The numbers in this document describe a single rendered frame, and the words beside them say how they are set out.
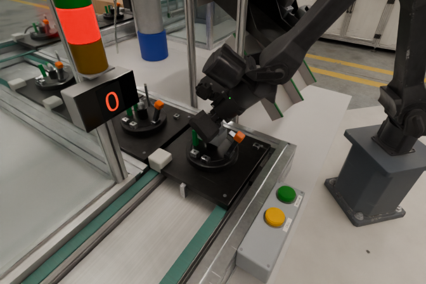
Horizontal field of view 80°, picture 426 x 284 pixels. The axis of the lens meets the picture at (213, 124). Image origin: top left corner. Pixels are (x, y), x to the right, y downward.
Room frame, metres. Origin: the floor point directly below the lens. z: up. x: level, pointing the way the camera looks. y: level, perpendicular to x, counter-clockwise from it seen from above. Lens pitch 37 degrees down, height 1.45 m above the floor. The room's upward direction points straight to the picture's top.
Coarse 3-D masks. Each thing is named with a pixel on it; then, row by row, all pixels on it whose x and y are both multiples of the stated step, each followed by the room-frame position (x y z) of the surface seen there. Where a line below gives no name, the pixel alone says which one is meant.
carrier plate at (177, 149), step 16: (192, 128) 0.61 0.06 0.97; (176, 144) 0.53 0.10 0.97; (240, 144) 0.53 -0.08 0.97; (176, 160) 0.47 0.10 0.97; (240, 160) 0.47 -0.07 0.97; (256, 160) 0.47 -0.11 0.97; (176, 176) 0.41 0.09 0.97; (192, 176) 0.41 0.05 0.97; (208, 176) 0.41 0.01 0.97; (224, 176) 0.41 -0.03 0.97; (240, 176) 0.41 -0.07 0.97; (208, 192) 0.37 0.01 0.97; (224, 192) 0.37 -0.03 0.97; (240, 192) 0.38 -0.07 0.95; (224, 208) 0.34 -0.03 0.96
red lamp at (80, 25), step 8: (56, 8) 0.39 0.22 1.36; (80, 8) 0.39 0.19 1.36; (88, 8) 0.39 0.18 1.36; (64, 16) 0.38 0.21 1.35; (72, 16) 0.38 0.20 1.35; (80, 16) 0.38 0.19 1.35; (88, 16) 0.39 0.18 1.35; (64, 24) 0.38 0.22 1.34; (72, 24) 0.38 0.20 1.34; (80, 24) 0.38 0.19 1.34; (88, 24) 0.39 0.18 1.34; (96, 24) 0.40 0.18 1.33; (64, 32) 0.39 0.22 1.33; (72, 32) 0.38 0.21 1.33; (80, 32) 0.38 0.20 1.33; (88, 32) 0.39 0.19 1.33; (96, 32) 0.40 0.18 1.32; (72, 40) 0.38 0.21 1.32; (80, 40) 0.38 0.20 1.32; (88, 40) 0.38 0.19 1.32; (96, 40) 0.39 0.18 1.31
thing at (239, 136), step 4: (232, 132) 0.47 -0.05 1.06; (240, 132) 0.46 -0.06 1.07; (232, 136) 0.46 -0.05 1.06; (236, 136) 0.45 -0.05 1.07; (240, 136) 0.45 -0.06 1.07; (244, 136) 0.45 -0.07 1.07; (236, 140) 0.45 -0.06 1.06; (240, 140) 0.44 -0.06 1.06; (232, 144) 0.46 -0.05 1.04; (236, 144) 0.45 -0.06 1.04; (232, 148) 0.46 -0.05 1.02; (228, 152) 0.46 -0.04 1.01
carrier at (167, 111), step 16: (144, 96) 0.79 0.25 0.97; (128, 112) 0.64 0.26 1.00; (144, 112) 0.63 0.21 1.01; (160, 112) 0.66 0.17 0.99; (176, 112) 0.69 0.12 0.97; (128, 128) 0.58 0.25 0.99; (144, 128) 0.58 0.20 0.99; (160, 128) 0.60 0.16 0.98; (176, 128) 0.61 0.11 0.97; (128, 144) 0.53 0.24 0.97; (144, 144) 0.53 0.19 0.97; (160, 144) 0.53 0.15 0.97; (144, 160) 0.47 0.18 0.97
